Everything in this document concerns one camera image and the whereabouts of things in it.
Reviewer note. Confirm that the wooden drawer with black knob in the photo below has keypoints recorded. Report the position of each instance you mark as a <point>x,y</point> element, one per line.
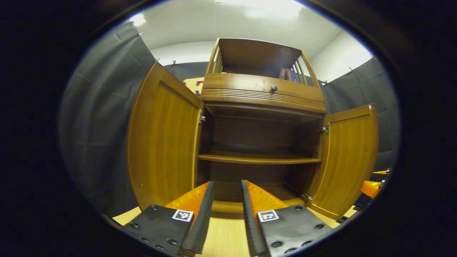
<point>242,84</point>

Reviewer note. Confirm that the wooden shoe cabinet door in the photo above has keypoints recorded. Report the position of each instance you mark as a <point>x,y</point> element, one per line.
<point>164,142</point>
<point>346,160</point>

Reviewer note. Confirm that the dark red book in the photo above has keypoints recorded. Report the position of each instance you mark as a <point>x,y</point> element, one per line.
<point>287,75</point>

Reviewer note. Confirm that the blue book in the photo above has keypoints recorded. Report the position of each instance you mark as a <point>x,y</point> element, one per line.
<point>294,76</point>

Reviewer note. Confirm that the small ceiling light panel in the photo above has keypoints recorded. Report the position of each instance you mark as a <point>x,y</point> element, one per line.
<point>138,19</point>

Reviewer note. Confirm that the black backdrop cloth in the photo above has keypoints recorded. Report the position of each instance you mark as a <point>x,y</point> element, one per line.
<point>103,125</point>

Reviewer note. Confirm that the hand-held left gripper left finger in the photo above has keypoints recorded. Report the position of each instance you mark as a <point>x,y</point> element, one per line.
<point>203,221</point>

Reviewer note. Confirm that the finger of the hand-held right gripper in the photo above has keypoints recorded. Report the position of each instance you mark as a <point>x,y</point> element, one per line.
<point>369,188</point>

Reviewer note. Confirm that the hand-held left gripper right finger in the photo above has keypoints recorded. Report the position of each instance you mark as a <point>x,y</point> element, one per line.
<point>250,221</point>

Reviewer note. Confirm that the wooden double-door shoe cabinet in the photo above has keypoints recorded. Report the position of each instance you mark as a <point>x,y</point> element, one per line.
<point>257,135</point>

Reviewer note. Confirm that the brown book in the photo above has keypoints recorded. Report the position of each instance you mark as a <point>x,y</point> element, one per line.
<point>282,73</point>

